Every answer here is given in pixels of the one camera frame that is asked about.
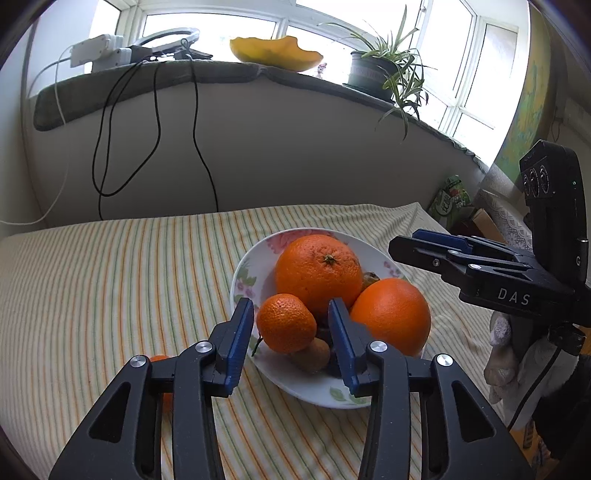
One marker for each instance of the yellow green wall map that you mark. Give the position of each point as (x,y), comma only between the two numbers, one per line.
(526,115)

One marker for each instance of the yellow bowl on sill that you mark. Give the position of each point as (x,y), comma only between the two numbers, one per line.
(272,55)

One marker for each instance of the large orange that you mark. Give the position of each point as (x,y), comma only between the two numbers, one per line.
(314,277)
(392,318)

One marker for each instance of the white floral plate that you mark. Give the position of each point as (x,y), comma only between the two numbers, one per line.
(295,385)

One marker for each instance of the cardboard box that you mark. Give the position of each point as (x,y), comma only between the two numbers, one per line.
(480,224)

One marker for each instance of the white lace cloth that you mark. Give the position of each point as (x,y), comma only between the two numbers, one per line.
(503,203)

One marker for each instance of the small brown fruit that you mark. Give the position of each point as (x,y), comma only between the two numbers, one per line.
(369,279)

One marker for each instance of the small mandarin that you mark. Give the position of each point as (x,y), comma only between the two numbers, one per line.
(286,323)
(167,401)

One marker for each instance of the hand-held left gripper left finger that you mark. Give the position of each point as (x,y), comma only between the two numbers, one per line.
(240,341)

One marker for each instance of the small yellowish fruit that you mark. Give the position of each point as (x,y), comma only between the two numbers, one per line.
(314,357)

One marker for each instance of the grey windowsill mat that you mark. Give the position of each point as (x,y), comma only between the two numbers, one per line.
(138,87)

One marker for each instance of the white power strip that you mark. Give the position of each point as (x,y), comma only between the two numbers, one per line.
(92,48)

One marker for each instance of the person's right hand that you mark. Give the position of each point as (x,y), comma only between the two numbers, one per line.
(501,360)

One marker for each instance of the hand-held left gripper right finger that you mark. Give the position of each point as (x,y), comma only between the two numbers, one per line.
(341,346)

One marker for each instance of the white power adapter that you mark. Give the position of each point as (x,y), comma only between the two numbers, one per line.
(115,59)

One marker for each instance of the green snack packet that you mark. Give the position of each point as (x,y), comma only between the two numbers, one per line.
(450,198)

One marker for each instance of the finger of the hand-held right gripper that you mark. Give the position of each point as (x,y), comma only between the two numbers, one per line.
(438,237)
(429,258)

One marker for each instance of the striped bed sheet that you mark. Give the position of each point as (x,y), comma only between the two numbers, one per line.
(115,286)

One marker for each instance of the potted spider plant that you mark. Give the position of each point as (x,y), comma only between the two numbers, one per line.
(369,69)

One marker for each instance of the white window frame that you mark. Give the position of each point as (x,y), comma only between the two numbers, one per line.
(287,25)

